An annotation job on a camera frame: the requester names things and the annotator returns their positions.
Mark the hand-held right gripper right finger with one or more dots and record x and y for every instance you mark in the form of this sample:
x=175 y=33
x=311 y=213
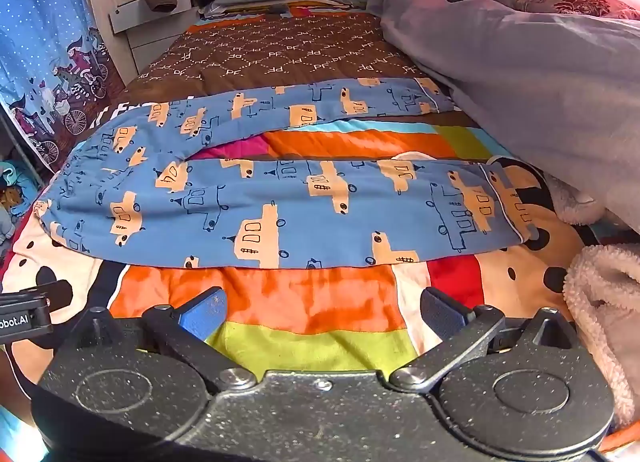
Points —
x=441 y=313

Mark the blue car print pants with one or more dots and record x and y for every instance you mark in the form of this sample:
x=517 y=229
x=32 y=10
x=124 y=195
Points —
x=300 y=212

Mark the colourful printed blanket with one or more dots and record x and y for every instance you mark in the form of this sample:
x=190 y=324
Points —
x=310 y=302

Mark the blue cartoon cloth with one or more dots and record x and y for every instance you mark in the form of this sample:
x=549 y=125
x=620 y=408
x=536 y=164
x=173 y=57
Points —
x=12 y=202

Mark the grey duvet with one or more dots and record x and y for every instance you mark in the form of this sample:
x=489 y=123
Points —
x=500 y=66

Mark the white bedside cabinet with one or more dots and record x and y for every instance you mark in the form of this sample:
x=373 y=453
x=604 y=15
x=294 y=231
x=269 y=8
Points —
x=145 y=36

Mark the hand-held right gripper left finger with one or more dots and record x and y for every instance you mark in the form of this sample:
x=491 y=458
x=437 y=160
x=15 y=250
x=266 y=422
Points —
x=204 y=316

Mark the floral pillow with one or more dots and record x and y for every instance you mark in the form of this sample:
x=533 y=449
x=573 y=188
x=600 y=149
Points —
x=550 y=1

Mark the blue printed curtain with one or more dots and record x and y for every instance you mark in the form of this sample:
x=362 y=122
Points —
x=45 y=16

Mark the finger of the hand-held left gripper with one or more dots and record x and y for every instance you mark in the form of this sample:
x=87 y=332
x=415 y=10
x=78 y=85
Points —
x=25 y=314

